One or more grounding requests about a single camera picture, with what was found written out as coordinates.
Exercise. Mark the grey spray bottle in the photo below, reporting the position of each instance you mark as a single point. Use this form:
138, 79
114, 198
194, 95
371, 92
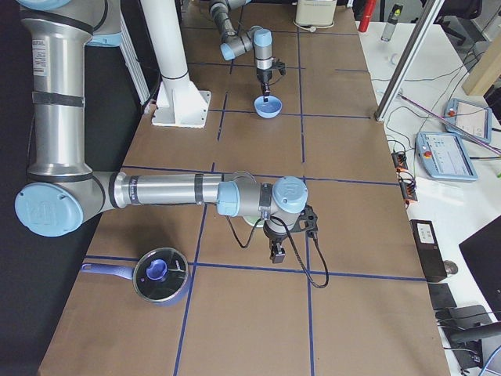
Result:
392, 21

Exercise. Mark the aluminium frame post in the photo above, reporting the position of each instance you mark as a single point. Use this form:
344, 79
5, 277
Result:
416, 39

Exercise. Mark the white appliance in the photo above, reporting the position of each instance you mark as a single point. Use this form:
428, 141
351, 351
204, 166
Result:
315, 13

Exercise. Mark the blue teach pendant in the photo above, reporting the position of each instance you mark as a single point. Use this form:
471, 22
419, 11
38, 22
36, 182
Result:
472, 118
444, 156

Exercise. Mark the black monitor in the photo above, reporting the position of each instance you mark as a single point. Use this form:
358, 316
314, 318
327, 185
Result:
481, 252

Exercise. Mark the black power box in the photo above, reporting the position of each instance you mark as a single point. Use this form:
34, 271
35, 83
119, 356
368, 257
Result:
428, 250

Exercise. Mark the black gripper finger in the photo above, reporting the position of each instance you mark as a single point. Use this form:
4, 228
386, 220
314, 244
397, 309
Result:
265, 92

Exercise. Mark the black desk stand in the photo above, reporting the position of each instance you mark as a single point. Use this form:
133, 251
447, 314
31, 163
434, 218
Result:
472, 335

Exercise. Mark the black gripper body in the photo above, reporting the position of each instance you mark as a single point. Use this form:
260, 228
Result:
264, 75
275, 235

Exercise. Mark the far blue teach pendant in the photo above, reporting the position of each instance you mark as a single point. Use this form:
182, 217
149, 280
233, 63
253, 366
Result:
472, 118

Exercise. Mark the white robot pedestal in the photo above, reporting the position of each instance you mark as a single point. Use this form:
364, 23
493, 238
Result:
179, 102

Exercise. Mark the wooden board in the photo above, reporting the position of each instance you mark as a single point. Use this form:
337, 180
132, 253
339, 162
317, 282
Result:
486, 72

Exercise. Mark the green bowl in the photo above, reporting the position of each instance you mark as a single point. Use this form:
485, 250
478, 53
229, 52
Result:
254, 221

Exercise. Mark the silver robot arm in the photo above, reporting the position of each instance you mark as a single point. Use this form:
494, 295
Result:
256, 39
66, 192

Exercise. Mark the red bottle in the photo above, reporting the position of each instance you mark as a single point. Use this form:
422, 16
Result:
367, 15

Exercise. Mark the blue saucepan with glass lid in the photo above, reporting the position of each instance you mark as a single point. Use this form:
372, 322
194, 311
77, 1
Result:
161, 276

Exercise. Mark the near blue teach pendant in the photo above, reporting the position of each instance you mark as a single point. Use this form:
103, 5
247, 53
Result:
444, 156

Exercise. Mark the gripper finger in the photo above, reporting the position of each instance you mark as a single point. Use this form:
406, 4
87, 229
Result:
278, 253
272, 252

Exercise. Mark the orange black connector strip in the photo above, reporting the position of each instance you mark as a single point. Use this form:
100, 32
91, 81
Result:
406, 180

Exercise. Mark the blue bowl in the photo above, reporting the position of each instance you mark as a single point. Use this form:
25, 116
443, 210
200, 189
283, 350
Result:
268, 107

